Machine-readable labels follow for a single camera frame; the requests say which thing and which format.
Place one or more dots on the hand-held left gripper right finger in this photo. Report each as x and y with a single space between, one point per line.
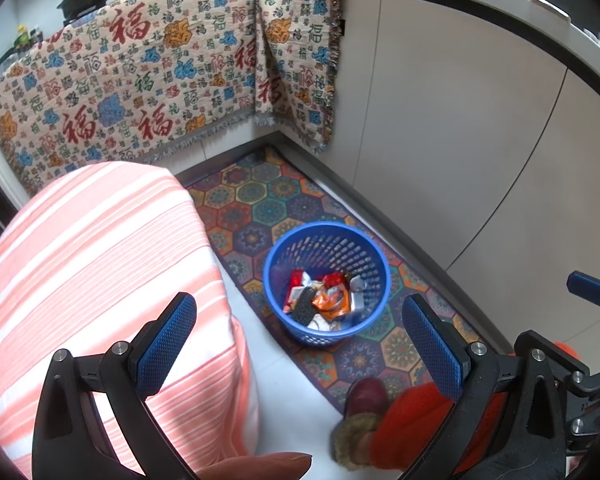
432 350

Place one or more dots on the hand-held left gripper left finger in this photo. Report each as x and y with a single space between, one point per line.
167 340

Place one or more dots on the clear plastic cartoon box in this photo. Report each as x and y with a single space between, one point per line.
358 292

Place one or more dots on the orange snack packet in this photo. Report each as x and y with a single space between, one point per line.
330 305

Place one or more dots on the black mesh packet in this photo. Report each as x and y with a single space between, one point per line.
305 307

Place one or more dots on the red pointed snack packet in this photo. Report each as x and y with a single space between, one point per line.
299 285

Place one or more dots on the blue plastic mesh basket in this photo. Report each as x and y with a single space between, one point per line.
325 250

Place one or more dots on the person's orange trouser leg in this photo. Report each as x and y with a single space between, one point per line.
415 420

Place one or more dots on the dark red slipper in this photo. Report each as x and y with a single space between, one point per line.
365 397

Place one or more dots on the orange striped tablecloth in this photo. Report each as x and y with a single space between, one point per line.
95 260

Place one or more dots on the colourful hexagon floor mat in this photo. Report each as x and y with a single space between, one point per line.
260 195

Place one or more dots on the grey kitchen counter cabinet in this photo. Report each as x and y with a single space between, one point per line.
455 110

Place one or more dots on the large printed blanket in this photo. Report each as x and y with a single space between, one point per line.
120 85

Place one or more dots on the small printed blanket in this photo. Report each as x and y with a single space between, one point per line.
295 60

